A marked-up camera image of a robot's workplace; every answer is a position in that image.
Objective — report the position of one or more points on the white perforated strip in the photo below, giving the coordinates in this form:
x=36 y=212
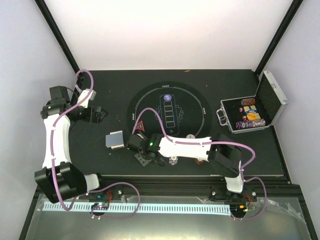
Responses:
x=152 y=208

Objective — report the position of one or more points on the purple round button chip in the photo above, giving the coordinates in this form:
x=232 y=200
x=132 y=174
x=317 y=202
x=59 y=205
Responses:
x=167 y=97

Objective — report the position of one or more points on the blue playing card deck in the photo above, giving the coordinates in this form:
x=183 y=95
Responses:
x=114 y=140

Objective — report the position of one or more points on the blue card box in case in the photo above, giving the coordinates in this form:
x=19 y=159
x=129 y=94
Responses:
x=250 y=108

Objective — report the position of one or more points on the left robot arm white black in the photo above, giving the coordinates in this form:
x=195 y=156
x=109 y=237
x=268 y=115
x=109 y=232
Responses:
x=59 y=179

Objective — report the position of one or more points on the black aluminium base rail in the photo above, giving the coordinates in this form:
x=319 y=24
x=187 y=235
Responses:
x=212 y=187

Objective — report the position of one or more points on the white dealer button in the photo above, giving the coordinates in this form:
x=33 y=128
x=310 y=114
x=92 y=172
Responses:
x=190 y=136

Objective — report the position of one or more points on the orange yellow card box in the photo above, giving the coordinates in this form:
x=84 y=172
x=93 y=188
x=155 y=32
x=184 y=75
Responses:
x=252 y=116

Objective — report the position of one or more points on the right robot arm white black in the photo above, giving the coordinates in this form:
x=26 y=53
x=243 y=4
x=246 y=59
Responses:
x=222 y=154

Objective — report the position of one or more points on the round black poker mat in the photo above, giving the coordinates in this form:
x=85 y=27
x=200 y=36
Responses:
x=187 y=113

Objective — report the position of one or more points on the aluminium poker case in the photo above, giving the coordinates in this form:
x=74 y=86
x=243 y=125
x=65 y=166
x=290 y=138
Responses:
x=270 y=101

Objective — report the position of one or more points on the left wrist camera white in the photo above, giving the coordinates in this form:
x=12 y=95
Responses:
x=86 y=96

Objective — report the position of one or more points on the brown chip row in case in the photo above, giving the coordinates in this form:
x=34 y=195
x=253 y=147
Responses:
x=248 y=101

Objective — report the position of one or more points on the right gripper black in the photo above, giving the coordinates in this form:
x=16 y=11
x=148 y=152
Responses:
x=143 y=162

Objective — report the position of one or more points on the purple chip row in case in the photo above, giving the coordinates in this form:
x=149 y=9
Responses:
x=240 y=125

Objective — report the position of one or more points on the red triangular marker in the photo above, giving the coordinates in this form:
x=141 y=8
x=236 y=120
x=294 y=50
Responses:
x=140 y=126

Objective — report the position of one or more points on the brown poker chip stack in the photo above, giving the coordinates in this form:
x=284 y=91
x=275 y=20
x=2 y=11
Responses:
x=199 y=162

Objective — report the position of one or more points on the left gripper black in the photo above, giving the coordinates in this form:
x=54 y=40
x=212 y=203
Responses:
x=97 y=119

